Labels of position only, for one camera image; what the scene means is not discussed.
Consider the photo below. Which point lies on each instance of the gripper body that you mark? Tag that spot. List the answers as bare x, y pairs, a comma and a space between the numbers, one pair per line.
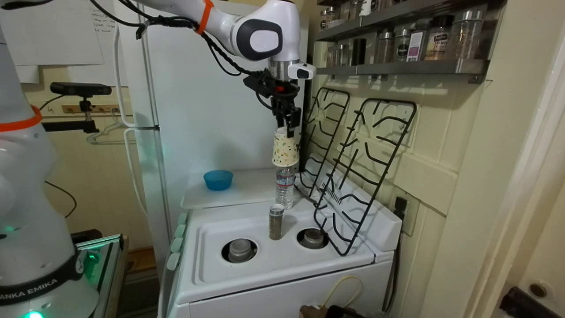
286, 95

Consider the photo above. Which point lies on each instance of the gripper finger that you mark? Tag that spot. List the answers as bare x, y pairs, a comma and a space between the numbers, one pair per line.
279, 118
293, 121

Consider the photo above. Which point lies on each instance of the dotted paper cup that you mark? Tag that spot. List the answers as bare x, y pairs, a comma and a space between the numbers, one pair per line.
285, 150

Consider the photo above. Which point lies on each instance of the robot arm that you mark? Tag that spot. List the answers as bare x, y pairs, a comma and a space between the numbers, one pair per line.
31, 185

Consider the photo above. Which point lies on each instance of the clear plastic water bottle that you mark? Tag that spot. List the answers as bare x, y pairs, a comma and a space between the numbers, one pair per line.
285, 187

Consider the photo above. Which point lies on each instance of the black stove grate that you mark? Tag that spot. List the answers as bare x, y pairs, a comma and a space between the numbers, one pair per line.
318, 132
353, 176

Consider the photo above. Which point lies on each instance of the white refrigerator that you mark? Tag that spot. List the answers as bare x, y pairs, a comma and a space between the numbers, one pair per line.
198, 110

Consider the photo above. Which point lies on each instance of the blue plastic bowl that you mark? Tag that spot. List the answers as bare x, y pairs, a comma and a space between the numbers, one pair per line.
218, 180

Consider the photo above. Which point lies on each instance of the spice jar with silver lid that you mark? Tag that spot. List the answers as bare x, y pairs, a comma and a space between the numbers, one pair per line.
276, 223

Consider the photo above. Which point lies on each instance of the row of spice jars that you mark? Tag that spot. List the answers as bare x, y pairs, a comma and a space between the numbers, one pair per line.
441, 39
353, 11

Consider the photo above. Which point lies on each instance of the metal spice shelf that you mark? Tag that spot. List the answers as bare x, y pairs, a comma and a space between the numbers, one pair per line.
397, 67

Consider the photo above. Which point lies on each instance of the stove burner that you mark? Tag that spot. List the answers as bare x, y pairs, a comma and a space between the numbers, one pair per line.
312, 238
239, 251

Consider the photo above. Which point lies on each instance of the stove knob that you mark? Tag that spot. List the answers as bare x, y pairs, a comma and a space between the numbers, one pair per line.
176, 245
172, 261
180, 231
182, 218

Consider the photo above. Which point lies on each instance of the white stove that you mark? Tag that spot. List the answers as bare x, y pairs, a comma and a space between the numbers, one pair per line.
273, 282

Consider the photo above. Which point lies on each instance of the clothes hanger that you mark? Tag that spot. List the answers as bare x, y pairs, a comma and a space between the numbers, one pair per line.
106, 134

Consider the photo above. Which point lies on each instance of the person's hand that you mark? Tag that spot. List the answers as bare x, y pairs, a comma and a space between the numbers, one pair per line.
311, 312

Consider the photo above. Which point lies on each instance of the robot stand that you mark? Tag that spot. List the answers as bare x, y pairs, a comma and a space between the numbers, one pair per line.
106, 265

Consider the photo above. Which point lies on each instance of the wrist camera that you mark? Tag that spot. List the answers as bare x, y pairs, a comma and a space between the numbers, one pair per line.
260, 85

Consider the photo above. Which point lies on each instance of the wall socket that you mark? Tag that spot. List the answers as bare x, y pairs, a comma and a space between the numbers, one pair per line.
411, 216

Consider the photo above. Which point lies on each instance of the wooden hook rail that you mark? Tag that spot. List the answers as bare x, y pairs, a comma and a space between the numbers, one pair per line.
99, 109

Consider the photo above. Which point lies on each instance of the camera on mount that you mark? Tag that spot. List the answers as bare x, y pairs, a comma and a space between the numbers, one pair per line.
81, 89

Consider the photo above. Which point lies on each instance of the paper sheets on wall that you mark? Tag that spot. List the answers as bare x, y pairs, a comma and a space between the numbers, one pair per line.
53, 35

